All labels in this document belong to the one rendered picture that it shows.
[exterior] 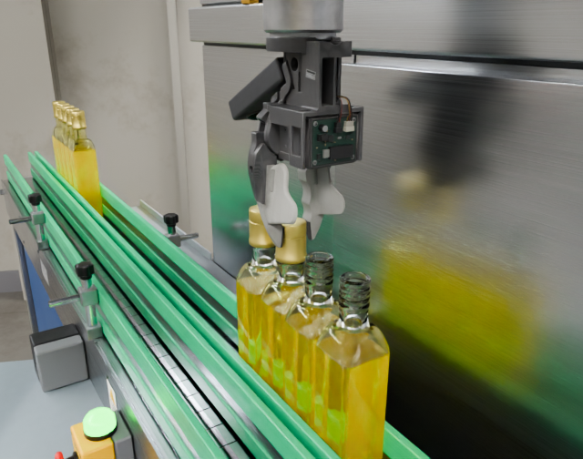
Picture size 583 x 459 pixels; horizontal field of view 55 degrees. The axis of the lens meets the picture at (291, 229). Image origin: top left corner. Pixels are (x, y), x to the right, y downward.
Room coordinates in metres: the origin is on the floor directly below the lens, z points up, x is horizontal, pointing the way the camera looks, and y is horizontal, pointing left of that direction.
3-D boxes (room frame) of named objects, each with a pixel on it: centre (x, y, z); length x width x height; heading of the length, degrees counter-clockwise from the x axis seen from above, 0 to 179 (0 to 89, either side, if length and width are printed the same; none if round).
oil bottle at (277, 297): (0.57, 0.00, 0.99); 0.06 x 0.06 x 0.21; 33
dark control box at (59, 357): (0.87, 0.43, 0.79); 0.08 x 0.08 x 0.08; 33
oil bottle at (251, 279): (0.62, 0.03, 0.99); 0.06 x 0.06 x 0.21; 32
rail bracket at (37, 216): (1.18, 0.60, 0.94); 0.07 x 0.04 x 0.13; 123
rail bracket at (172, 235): (1.06, 0.22, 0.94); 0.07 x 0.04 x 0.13; 123
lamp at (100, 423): (0.64, 0.27, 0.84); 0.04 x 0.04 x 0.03
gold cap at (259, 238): (0.62, 0.03, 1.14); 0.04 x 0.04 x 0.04
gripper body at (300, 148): (0.55, -0.02, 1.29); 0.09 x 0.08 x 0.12; 33
